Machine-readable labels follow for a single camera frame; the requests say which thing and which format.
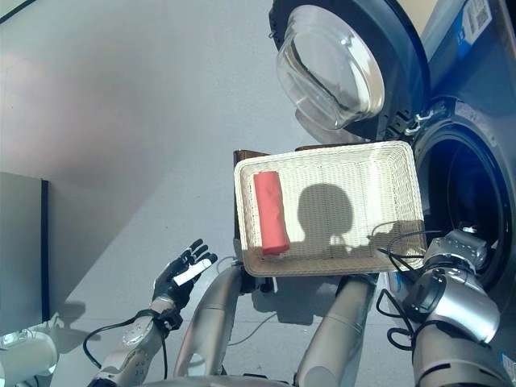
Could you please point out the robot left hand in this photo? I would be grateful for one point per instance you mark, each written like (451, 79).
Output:
(171, 282)

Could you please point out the silver robot left leg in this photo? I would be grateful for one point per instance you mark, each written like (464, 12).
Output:
(209, 314)

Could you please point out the silver robot leg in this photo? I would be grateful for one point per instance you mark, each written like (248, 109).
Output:
(209, 314)
(342, 322)

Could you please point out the silver robot torso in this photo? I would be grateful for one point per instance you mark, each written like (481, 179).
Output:
(213, 383)

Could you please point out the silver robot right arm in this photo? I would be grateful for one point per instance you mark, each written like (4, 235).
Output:
(459, 306)

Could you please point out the white rounded device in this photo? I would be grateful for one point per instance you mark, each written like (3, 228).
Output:
(32, 354)

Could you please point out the silver robot right leg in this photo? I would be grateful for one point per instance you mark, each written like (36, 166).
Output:
(342, 322)

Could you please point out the dark brown glossy stool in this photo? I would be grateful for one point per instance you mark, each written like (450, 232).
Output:
(252, 154)

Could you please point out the round washing machine door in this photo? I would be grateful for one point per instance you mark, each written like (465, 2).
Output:
(330, 72)

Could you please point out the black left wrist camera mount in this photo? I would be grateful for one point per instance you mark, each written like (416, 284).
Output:
(171, 318)

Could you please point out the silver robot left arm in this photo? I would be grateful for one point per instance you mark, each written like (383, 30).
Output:
(133, 342)

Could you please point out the white wicker laundry basket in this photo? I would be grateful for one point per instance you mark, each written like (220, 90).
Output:
(342, 173)

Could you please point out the grey panel with black edge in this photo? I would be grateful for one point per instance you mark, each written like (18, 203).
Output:
(24, 242)

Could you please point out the blue white sticker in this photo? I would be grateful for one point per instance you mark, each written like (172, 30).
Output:
(477, 18)

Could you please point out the red cloth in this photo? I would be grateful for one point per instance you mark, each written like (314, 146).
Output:
(270, 213)

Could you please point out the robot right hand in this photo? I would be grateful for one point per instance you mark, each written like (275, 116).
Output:
(467, 230)

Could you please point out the grey washing machine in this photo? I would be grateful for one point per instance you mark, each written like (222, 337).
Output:
(463, 113)

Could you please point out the colourful energy label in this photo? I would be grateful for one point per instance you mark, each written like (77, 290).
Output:
(508, 363)

